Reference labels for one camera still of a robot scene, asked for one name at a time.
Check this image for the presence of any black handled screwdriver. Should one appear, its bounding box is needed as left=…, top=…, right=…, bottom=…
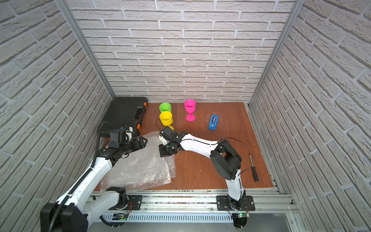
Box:
left=249, top=155, right=259, bottom=182

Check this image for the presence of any pink plastic wine glass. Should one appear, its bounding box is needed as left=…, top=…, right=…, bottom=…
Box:
left=184, top=99, right=196, bottom=122

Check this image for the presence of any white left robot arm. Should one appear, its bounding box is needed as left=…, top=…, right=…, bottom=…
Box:
left=40, top=136, right=147, bottom=232

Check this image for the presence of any black plastic tool case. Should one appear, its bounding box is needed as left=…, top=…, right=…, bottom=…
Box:
left=100, top=97, right=148, bottom=138

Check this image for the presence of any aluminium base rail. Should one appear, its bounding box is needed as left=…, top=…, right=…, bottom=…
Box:
left=102, top=188, right=298, bottom=223

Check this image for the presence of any yellow plastic wine glass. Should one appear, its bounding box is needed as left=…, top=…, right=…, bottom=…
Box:
left=159, top=111, right=174, bottom=130

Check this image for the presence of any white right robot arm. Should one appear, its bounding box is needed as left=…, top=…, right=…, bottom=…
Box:
left=158, top=131, right=245, bottom=203

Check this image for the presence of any blue tape dispenser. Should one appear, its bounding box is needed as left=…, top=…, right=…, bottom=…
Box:
left=208, top=115, right=219, bottom=131

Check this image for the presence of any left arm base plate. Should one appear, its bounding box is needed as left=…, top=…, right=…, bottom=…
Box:
left=110, top=195, right=143, bottom=211

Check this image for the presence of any green plastic wine glass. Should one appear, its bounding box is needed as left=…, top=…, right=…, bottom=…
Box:
left=159, top=102, right=172, bottom=113

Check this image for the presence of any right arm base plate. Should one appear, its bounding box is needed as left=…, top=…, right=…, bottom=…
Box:
left=216, top=195, right=256, bottom=212

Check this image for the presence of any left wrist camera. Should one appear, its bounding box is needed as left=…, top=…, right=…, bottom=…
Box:
left=109, top=129, right=126, bottom=144

